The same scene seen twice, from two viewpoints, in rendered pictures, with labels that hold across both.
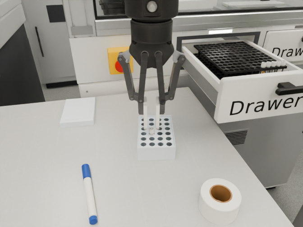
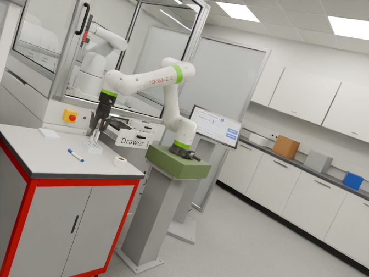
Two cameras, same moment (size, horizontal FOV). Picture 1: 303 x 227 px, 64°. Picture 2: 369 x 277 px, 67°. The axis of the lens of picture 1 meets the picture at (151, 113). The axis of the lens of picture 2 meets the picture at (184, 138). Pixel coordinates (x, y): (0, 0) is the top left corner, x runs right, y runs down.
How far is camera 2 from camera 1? 127 cm
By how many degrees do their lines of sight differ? 43
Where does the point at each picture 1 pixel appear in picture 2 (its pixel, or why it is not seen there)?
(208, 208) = (118, 161)
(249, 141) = not seen: hidden behind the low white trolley
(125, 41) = (73, 107)
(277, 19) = (135, 116)
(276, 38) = (134, 123)
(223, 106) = (119, 138)
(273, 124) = not seen: hidden behind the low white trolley
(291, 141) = not seen: hidden behind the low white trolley
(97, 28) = (63, 99)
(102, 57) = (60, 112)
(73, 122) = (51, 137)
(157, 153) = (95, 150)
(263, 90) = (132, 136)
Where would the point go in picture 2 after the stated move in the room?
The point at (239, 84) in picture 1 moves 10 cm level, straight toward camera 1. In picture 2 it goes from (126, 131) to (126, 135)
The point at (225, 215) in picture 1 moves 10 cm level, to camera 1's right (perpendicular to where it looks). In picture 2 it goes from (123, 163) to (138, 165)
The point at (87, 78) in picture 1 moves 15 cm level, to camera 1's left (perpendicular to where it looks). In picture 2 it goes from (49, 120) to (21, 114)
